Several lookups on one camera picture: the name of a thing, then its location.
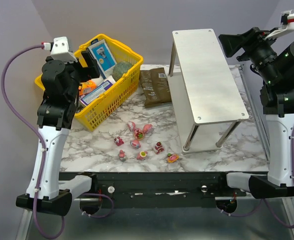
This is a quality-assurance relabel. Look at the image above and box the pink toy yellow top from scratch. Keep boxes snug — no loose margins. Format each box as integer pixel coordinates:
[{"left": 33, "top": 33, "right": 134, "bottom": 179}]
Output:
[{"left": 136, "top": 151, "right": 148, "bottom": 161}]

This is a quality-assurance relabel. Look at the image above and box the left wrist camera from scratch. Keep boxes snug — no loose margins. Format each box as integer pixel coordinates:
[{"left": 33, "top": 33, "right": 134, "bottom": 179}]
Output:
[{"left": 50, "top": 36, "right": 78, "bottom": 63}]

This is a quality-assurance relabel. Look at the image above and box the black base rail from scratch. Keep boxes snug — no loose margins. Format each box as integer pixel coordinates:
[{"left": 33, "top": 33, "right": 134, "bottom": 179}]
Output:
[{"left": 58, "top": 171, "right": 247, "bottom": 210}]

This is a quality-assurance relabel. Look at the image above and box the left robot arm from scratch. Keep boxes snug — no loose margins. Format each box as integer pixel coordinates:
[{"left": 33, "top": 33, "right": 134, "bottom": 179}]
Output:
[{"left": 15, "top": 50, "right": 100, "bottom": 216}]

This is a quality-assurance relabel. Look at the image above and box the brown snack bag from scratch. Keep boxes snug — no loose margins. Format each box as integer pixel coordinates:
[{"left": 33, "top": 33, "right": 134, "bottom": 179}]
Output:
[{"left": 139, "top": 67, "right": 172, "bottom": 108}]

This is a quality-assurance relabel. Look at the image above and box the red strawberry cake toy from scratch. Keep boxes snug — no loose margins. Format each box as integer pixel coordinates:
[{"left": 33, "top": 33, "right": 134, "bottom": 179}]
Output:
[{"left": 153, "top": 141, "right": 165, "bottom": 155}]

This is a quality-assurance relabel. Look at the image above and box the pink cake toy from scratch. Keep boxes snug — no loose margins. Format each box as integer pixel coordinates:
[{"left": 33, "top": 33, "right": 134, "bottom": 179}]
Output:
[{"left": 114, "top": 136, "right": 124, "bottom": 146}]

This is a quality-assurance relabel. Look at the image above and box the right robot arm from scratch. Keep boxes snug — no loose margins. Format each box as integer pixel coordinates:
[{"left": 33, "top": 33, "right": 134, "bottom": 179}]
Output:
[{"left": 219, "top": 27, "right": 294, "bottom": 199}]

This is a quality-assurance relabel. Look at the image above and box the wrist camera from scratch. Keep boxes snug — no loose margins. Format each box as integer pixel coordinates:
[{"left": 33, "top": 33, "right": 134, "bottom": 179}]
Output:
[
  {"left": 264, "top": 9, "right": 294, "bottom": 41},
  {"left": 50, "top": 36, "right": 78, "bottom": 63}
]

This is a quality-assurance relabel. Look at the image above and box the pink mushroom toy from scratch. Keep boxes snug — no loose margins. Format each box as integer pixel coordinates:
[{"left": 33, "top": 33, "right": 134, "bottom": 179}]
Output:
[{"left": 118, "top": 150, "right": 126, "bottom": 162}]

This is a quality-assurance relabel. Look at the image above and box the green round melon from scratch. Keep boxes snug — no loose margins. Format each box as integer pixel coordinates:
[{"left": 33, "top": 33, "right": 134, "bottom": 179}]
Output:
[{"left": 112, "top": 61, "right": 133, "bottom": 82}]

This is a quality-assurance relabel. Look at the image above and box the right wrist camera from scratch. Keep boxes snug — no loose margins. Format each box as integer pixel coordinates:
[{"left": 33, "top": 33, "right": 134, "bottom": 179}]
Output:
[{"left": 264, "top": 9, "right": 294, "bottom": 41}]

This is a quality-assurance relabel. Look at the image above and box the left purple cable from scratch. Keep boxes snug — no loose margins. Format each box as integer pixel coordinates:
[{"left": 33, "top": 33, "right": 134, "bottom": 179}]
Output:
[{"left": 0, "top": 41, "right": 65, "bottom": 240}]

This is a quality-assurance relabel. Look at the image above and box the yellow plastic basket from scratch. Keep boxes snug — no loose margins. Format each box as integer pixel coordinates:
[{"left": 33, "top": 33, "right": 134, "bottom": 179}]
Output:
[{"left": 35, "top": 34, "right": 143, "bottom": 131}]

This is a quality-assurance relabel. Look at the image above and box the pink toy orange plate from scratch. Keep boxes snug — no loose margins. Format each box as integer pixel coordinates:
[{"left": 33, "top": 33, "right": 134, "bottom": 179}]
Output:
[{"left": 167, "top": 153, "right": 179, "bottom": 163}]

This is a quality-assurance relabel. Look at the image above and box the blue razor package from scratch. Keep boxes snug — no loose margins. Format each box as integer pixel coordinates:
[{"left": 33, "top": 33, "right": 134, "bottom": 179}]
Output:
[{"left": 87, "top": 39, "right": 117, "bottom": 79}]

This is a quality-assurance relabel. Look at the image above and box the orange snack box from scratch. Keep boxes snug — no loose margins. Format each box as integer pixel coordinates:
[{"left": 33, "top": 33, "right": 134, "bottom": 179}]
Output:
[{"left": 78, "top": 80, "right": 97, "bottom": 96}]

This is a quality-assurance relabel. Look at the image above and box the pink white bunny toy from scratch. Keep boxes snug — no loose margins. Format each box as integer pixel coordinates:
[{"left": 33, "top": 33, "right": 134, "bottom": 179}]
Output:
[{"left": 127, "top": 121, "right": 136, "bottom": 132}]

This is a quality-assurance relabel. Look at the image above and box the purple white box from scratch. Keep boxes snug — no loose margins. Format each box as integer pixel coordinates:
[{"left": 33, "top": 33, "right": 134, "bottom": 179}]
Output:
[{"left": 79, "top": 78, "right": 116, "bottom": 107}]

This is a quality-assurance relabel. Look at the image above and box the white metal shelf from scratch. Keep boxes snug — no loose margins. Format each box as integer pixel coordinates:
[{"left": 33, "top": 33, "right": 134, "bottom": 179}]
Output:
[{"left": 167, "top": 28, "right": 249, "bottom": 154}]

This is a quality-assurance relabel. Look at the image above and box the pink bear strawberry toy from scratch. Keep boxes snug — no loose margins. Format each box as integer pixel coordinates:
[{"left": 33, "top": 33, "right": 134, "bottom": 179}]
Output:
[{"left": 133, "top": 128, "right": 145, "bottom": 141}]

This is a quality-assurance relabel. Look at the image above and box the pink toy blue bow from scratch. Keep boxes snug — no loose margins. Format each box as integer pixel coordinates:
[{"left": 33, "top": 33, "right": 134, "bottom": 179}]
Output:
[{"left": 130, "top": 139, "right": 141, "bottom": 149}]

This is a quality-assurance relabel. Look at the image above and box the pink bear toy lying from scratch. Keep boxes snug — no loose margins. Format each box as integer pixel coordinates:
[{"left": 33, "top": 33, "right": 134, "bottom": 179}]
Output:
[{"left": 143, "top": 123, "right": 153, "bottom": 134}]

